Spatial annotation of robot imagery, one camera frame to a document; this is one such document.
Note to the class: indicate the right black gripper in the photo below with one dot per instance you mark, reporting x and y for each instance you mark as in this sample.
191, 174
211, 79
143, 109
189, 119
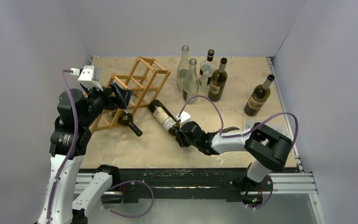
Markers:
182, 137

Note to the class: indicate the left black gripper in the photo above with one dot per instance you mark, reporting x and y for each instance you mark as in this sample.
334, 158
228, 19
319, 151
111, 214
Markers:
122, 95

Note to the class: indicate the dark labelled wine bottle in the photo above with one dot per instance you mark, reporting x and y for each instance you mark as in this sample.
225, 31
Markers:
164, 117

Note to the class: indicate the olive green wine bottle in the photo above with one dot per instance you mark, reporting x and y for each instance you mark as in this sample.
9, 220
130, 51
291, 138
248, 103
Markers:
218, 81

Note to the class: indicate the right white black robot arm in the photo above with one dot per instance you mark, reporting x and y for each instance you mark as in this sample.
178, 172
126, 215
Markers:
269, 147

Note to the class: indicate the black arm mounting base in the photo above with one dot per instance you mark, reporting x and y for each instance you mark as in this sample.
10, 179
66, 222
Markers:
132, 184

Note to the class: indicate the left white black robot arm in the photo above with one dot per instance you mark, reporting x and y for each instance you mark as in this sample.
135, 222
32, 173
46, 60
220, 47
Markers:
69, 140

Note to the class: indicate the dark bottle in lower rack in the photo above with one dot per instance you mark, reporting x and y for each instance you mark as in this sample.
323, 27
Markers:
126, 119

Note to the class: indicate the clear bottle front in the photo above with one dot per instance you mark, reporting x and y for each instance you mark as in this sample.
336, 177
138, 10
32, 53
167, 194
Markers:
190, 83

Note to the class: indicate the clear liquor bottle black cap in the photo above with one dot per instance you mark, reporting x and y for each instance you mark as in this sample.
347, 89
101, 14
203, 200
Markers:
207, 68

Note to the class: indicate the tall clear bottle back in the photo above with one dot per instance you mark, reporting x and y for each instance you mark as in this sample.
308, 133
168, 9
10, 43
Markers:
183, 67

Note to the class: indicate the green wine bottle far right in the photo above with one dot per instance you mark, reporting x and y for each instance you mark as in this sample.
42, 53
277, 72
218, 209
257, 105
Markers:
258, 97

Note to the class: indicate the black pruning shears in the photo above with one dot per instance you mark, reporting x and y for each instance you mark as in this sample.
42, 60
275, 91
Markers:
228, 129

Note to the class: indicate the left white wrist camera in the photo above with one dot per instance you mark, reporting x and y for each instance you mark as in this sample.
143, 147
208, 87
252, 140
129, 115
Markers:
88, 77

